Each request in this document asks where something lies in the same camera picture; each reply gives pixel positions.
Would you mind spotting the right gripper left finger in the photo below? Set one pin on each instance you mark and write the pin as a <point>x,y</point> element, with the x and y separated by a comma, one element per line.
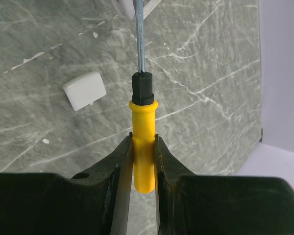
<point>92,202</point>

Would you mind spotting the yellow handled screwdriver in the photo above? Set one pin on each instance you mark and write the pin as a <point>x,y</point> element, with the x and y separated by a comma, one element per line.
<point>143,106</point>

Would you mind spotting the white remote control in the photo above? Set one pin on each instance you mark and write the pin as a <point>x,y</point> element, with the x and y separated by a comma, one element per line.
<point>126,8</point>

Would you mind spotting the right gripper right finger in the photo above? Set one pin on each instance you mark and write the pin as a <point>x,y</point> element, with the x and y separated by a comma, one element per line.
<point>190,204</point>

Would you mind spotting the white battery cover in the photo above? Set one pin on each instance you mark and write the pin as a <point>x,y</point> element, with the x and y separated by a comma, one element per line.
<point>84,90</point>

